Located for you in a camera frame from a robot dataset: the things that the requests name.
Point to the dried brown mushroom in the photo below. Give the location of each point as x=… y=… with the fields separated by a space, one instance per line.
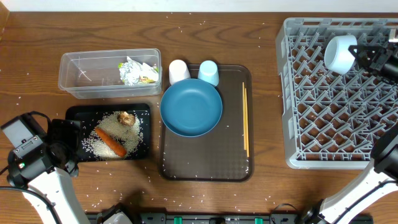
x=126 y=119

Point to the black waste tray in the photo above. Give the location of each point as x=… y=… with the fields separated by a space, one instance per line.
x=89 y=112

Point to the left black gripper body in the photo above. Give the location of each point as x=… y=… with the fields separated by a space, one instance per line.
x=68 y=140

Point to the grey dishwasher rack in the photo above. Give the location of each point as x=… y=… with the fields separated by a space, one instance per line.
x=331 y=121

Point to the clear plastic bin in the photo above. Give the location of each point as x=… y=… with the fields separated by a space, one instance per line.
x=95 y=74

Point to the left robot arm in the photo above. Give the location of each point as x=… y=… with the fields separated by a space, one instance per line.
x=42 y=165

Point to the dark blue plate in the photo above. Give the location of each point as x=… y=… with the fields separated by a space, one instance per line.
x=191 y=108

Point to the light blue bowl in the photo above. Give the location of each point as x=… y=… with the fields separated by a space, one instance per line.
x=337 y=57

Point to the light blue plastic cup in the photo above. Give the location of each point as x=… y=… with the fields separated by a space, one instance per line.
x=208 y=72

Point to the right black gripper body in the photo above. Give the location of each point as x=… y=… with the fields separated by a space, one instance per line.
x=387 y=64

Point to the wooden chopstick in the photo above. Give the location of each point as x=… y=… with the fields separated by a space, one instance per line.
x=247 y=131
x=244 y=116

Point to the orange carrot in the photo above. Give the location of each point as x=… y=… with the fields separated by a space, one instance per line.
x=111 y=143

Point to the white plastic cup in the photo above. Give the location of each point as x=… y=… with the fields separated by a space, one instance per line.
x=178 y=71

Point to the dark brown serving tray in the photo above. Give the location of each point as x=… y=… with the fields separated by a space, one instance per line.
x=218 y=155

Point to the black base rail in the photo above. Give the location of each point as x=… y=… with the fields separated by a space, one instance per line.
x=119 y=214

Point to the foil snack wrapper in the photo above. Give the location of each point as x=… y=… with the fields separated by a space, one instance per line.
x=124 y=72

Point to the pile of white rice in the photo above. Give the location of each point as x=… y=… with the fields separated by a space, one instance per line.
x=130 y=137

